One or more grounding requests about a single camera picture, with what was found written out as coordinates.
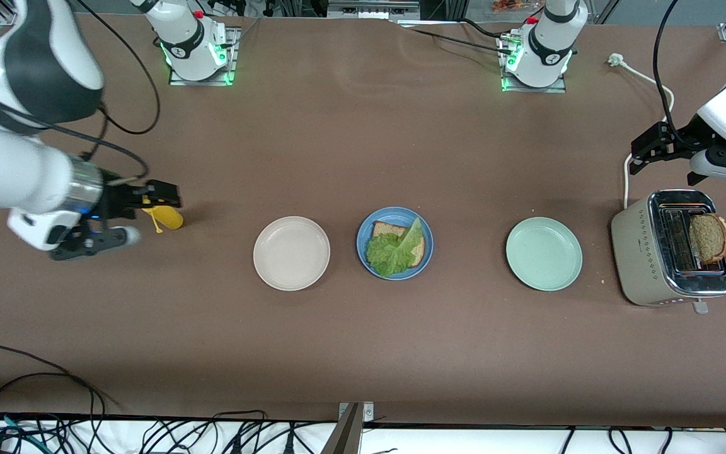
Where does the green round plate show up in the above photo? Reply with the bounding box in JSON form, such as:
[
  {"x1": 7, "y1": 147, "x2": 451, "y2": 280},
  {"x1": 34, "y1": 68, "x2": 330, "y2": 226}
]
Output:
[{"x1": 505, "y1": 217, "x2": 584, "y2": 292}]

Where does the blue round plate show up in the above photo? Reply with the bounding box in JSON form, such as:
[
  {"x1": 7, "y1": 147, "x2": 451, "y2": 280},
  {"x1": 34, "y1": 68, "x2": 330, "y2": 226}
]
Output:
[{"x1": 356, "y1": 207, "x2": 434, "y2": 281}]

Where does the white toaster power cable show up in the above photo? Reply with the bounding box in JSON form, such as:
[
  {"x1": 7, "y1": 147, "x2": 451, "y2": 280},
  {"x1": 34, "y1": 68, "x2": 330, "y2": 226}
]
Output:
[{"x1": 608, "y1": 53, "x2": 676, "y2": 210}]

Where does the dark metal post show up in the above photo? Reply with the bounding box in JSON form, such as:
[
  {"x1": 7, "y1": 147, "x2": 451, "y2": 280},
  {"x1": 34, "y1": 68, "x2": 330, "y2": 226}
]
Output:
[{"x1": 320, "y1": 404, "x2": 364, "y2": 454}]

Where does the silver table edge bracket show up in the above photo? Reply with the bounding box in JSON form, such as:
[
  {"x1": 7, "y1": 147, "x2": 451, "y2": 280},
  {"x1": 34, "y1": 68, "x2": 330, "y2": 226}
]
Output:
[{"x1": 338, "y1": 402, "x2": 375, "y2": 422}]

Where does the beige round plate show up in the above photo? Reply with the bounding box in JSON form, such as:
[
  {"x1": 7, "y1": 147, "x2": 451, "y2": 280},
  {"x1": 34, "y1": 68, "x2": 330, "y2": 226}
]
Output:
[{"x1": 253, "y1": 216, "x2": 331, "y2": 292}]

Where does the green lettuce leaf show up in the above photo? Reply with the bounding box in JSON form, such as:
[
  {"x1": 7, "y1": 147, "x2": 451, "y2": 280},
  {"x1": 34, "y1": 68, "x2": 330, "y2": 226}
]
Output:
[{"x1": 366, "y1": 218, "x2": 425, "y2": 279}]

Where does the beige chrome toaster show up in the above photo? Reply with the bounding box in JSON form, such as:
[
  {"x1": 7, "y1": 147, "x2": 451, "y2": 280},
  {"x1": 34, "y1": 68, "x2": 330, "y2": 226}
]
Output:
[{"x1": 611, "y1": 189, "x2": 726, "y2": 315}]

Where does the long black looped cable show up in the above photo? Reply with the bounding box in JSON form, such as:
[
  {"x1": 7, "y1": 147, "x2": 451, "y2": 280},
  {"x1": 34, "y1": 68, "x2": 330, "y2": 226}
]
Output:
[{"x1": 0, "y1": 344, "x2": 112, "y2": 454}]

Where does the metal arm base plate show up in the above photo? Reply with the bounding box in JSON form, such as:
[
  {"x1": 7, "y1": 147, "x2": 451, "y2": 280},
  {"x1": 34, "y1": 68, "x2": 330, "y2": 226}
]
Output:
[
  {"x1": 498, "y1": 33, "x2": 568, "y2": 94},
  {"x1": 169, "y1": 26, "x2": 241, "y2": 86}
]

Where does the yellow squeeze bottle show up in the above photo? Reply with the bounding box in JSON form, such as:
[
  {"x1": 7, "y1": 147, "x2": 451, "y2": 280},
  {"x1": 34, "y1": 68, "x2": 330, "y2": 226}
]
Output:
[{"x1": 141, "y1": 197, "x2": 185, "y2": 234}]

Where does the grey metal box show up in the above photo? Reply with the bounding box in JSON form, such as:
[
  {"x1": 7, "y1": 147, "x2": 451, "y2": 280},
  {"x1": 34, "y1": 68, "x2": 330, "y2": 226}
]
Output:
[{"x1": 326, "y1": 0, "x2": 422, "y2": 21}]

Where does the brown bread slice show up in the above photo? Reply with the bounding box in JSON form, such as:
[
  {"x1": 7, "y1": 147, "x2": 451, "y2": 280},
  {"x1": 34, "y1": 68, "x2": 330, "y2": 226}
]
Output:
[
  {"x1": 689, "y1": 213, "x2": 726, "y2": 264},
  {"x1": 371, "y1": 221, "x2": 427, "y2": 267}
]

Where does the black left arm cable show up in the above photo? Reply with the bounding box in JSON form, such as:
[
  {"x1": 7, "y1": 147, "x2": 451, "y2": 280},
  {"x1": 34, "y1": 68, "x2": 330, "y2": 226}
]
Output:
[{"x1": 653, "y1": 0, "x2": 685, "y2": 146}]

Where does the black cable on table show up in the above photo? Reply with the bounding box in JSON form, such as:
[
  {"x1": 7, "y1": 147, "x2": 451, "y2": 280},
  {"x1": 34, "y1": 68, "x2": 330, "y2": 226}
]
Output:
[{"x1": 400, "y1": 18, "x2": 518, "y2": 56}]

